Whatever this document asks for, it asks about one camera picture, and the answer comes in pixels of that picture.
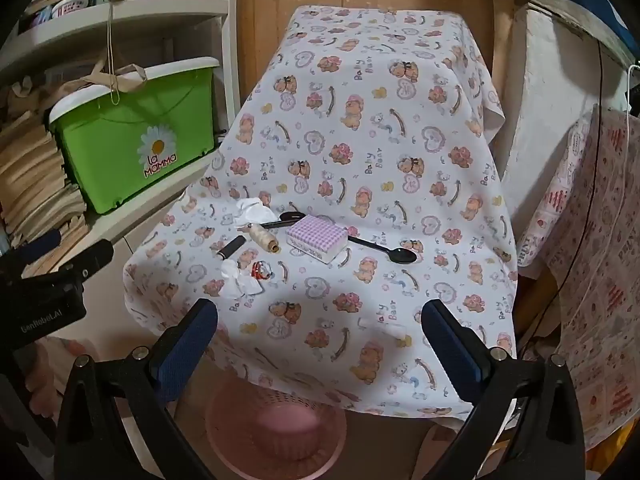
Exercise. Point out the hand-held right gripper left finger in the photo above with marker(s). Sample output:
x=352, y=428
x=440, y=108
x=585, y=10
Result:
x=185, y=347

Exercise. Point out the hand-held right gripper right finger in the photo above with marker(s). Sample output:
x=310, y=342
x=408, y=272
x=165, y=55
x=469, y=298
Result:
x=452, y=350

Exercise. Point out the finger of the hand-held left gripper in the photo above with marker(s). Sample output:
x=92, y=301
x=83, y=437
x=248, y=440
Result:
x=42, y=244
x=95, y=256

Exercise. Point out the small white tissue piece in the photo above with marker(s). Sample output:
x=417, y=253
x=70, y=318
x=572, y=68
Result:
x=395, y=331

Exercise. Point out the black plastic spoon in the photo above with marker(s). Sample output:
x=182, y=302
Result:
x=292, y=217
x=404, y=256

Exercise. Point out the red white wrapper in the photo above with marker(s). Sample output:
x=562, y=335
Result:
x=260, y=271

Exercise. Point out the black cylinder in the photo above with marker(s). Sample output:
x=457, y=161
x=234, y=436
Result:
x=231, y=247

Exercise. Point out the pink plastic basket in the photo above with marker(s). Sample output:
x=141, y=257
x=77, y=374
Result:
x=280, y=425

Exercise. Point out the cream thread spool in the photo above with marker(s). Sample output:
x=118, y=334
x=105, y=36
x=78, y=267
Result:
x=260, y=235

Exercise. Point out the large white tissue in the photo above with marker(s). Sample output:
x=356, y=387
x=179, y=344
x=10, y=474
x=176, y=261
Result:
x=250, y=210

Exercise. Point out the purple checked box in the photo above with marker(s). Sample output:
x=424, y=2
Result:
x=315, y=232

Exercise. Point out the person's left hand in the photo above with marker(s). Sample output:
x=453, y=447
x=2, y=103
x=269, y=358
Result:
x=57, y=372

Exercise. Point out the stack of brown paper sheets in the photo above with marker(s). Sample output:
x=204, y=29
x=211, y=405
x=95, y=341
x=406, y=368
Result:
x=30, y=175

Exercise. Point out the green storage box white lid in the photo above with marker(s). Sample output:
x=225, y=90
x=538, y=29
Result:
x=125, y=120

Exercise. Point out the hanging red print cloth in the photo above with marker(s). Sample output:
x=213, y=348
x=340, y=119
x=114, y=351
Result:
x=600, y=260

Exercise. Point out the orange plastic item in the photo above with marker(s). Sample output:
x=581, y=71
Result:
x=612, y=462

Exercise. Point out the bear print tablecloth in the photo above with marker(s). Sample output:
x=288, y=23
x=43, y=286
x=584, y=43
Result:
x=380, y=160

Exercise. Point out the white bowl red print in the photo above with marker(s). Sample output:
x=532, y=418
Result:
x=70, y=7

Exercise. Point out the white shelf unit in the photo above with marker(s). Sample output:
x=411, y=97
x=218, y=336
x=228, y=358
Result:
x=150, y=10

